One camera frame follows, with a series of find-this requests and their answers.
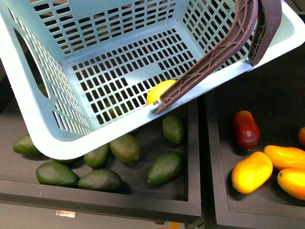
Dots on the yellow mango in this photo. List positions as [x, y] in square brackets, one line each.
[285, 157]
[251, 173]
[292, 181]

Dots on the yellow lemon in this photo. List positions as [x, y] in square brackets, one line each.
[156, 92]

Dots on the brown basket handle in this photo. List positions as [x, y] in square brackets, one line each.
[259, 18]

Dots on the green avocado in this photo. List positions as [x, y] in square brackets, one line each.
[172, 129]
[100, 180]
[166, 166]
[25, 146]
[126, 148]
[97, 157]
[56, 174]

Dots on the red mango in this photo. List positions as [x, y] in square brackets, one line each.
[246, 131]

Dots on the black produce bin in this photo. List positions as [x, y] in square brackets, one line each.
[127, 193]

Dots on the light blue plastic basket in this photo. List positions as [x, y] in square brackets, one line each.
[81, 69]

